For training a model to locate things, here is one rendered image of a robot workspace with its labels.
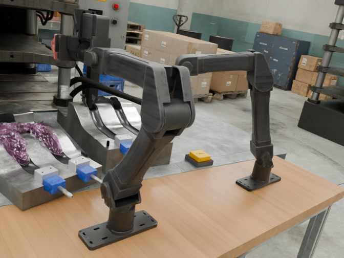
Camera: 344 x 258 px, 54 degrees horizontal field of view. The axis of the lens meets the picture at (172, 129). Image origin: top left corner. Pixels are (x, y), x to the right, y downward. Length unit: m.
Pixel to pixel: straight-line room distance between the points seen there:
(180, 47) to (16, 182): 4.31
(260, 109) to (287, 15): 7.73
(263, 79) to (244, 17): 8.60
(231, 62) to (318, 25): 7.29
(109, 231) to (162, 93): 0.40
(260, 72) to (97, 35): 0.52
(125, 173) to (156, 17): 8.37
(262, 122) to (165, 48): 4.27
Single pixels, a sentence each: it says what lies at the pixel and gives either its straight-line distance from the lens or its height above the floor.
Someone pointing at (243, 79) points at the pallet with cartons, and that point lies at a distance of 6.20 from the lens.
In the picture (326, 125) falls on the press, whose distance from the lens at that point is 5.07.
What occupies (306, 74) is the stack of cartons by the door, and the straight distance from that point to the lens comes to 7.91.
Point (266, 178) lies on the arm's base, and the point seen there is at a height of 0.83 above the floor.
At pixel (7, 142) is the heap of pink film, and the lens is 1.08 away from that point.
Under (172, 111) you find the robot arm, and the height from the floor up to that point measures 1.16.
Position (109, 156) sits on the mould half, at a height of 0.86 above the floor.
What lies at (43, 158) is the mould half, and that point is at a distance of 1.09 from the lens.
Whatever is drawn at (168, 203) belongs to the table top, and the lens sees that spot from 1.04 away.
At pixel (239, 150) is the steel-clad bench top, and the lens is 1.53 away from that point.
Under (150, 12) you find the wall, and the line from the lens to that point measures 8.95.
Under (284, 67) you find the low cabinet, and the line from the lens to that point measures 8.06.
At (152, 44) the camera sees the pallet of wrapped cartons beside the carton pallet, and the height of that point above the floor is 0.73.
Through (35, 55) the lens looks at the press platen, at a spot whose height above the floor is 1.03.
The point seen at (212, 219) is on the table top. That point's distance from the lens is 1.01.
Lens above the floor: 1.34
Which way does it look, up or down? 20 degrees down
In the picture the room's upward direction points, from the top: 10 degrees clockwise
